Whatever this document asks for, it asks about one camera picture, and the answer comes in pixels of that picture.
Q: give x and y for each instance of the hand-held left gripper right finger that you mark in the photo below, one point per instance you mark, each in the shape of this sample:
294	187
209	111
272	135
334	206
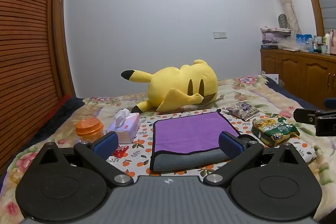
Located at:
231	146

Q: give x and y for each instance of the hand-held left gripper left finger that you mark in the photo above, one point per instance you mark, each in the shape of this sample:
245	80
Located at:
106	144

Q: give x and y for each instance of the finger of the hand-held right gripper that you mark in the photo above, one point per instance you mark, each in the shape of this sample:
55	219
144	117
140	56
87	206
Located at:
330	103
305	116

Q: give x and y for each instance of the purple and grey towel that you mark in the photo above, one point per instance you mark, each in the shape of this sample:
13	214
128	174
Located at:
189	132

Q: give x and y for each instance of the red candy wrapper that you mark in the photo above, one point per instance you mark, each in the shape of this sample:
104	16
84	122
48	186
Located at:
120	152

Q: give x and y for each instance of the orange lidded cup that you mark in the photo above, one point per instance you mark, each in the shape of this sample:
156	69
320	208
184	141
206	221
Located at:
88	130

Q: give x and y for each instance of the dark blue bed sheet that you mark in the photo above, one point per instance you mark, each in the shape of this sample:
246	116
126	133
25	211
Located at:
291	94

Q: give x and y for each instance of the pink tissue box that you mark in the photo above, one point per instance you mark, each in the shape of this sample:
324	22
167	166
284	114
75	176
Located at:
128	127

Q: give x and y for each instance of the green snack packet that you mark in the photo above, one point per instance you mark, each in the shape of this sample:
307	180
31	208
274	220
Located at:
275	130

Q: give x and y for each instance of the orange fruit print cloth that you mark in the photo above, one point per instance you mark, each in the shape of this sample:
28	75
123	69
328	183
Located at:
143	134

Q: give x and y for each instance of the purple grey snack packet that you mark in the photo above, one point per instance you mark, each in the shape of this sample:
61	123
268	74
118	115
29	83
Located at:
243	110

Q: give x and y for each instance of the brown cardboard box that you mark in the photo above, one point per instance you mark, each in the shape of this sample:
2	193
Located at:
281	82

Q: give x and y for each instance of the floral blanket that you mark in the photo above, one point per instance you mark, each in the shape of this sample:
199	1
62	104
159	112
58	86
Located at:
265	96

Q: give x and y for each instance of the wooden cabinet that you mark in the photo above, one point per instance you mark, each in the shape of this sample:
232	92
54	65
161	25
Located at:
288	69

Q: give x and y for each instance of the white paper card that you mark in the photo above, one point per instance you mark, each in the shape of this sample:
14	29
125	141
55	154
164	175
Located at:
271	77

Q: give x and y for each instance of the dark blanket with red edge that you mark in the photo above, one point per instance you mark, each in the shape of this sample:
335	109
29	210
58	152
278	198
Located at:
60	113

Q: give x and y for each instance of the row of toiletry bottles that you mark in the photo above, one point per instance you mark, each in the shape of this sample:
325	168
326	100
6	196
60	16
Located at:
319	45

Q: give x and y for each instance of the pink bag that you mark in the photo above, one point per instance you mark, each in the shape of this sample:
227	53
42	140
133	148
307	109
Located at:
333	41

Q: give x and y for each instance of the blue packet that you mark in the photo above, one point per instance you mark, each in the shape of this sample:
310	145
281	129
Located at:
303	40

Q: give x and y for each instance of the clear plastic bag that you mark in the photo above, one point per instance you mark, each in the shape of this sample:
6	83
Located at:
288	43

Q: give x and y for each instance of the dark flat box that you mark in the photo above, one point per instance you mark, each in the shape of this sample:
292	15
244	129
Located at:
269	47

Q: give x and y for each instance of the yellow plush toy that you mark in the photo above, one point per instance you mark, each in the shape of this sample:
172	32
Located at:
173	82

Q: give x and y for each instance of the pile of folded cloths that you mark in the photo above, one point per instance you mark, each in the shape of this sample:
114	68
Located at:
274	35

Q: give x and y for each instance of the grey hand fan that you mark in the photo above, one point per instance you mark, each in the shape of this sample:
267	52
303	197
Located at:
283	21

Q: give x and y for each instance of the wooden louvred wardrobe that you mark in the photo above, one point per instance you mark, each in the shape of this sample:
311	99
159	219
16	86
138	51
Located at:
26	56

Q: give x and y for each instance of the white wall switch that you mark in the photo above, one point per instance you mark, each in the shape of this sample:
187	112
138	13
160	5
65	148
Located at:
219	34

